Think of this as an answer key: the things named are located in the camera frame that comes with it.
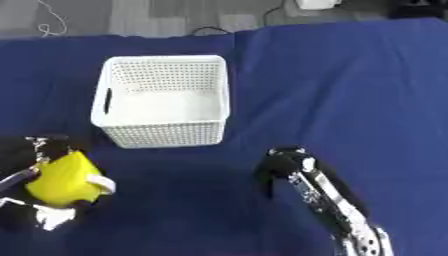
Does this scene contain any white box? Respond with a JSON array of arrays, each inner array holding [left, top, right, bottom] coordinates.
[[294, 0, 343, 11]]

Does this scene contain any white cable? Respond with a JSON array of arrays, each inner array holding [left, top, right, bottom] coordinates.
[[35, 0, 70, 38]]

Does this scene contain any black cable loop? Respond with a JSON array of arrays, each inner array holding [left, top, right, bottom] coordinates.
[[190, 25, 233, 37]]

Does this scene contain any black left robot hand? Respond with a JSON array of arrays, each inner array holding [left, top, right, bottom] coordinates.
[[0, 134, 118, 233]]

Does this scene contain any yellow soft pouch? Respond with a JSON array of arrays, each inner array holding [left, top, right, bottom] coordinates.
[[22, 150, 111, 209]]

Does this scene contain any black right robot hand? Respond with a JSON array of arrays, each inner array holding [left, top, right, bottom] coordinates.
[[253, 145, 321, 200]]

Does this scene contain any white perforated plastic basket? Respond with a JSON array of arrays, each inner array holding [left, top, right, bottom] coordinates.
[[89, 54, 231, 150]]

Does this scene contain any thin black cable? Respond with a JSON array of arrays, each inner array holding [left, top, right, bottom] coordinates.
[[260, 0, 289, 27]]

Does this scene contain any black object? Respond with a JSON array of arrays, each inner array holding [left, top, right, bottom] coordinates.
[[386, 0, 448, 20]]

